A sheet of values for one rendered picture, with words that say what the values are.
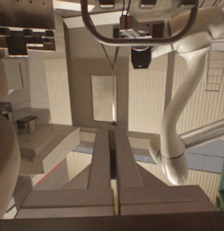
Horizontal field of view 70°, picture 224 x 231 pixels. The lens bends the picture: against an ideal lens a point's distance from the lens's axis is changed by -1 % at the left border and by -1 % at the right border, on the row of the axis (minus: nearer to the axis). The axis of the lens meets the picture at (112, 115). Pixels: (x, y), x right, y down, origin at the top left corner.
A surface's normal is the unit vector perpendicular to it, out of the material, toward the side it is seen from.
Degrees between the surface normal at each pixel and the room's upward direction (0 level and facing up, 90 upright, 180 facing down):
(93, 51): 90
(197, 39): 76
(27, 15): 90
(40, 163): 90
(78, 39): 90
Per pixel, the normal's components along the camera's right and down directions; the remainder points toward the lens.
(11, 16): 0.41, 0.25
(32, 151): -0.30, 0.28
